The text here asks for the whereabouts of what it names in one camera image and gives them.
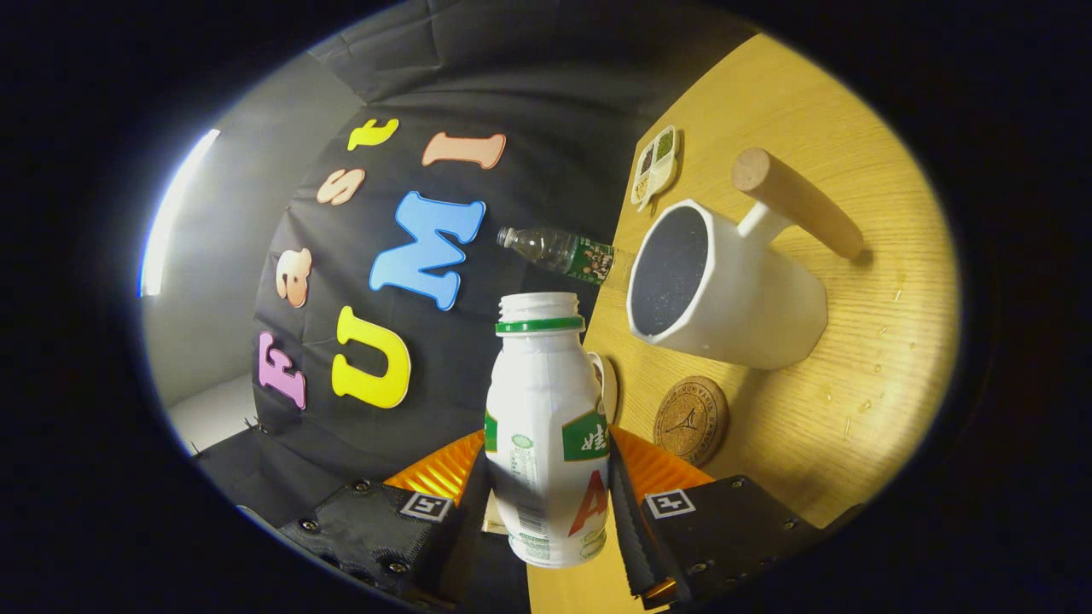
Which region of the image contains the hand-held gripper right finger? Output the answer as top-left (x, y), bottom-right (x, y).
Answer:
top-left (607, 425), bottom-right (828, 611)

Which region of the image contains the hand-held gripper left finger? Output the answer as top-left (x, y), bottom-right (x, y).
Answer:
top-left (277, 429), bottom-right (491, 611)

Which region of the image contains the round cork coaster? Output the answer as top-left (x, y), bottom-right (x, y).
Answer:
top-left (653, 376), bottom-right (729, 467)

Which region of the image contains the white juice bottle green label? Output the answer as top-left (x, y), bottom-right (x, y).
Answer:
top-left (484, 292), bottom-right (613, 569)

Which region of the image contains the white cup wooden handle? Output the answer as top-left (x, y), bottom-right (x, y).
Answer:
top-left (626, 148), bottom-right (866, 371)

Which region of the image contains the clear plastic water bottle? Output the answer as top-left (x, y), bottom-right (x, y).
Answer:
top-left (497, 226), bottom-right (636, 287)

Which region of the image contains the round white plate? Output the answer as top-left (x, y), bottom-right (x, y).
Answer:
top-left (587, 351), bottom-right (619, 426)

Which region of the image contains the wooden table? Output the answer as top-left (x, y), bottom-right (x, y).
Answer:
top-left (527, 32), bottom-right (963, 614)

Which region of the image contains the white divided bean tray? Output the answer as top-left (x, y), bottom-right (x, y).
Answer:
top-left (630, 125), bottom-right (681, 212)

